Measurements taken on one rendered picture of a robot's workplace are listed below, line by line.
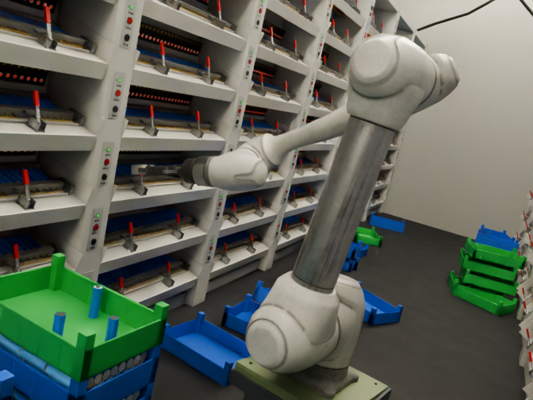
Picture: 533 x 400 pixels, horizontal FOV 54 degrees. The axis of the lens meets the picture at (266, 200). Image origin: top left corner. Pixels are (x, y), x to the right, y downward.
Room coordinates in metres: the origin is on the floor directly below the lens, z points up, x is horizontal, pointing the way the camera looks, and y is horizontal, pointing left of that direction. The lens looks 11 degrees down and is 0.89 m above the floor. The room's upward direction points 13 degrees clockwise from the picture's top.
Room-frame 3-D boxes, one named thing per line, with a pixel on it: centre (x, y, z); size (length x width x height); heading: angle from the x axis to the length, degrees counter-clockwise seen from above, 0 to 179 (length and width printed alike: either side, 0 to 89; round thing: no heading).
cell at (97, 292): (0.95, 0.28, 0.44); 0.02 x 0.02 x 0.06
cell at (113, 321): (0.84, 0.21, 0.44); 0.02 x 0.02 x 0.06
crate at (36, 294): (0.89, 0.31, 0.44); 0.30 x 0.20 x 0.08; 63
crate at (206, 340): (1.65, 0.07, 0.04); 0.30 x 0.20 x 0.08; 57
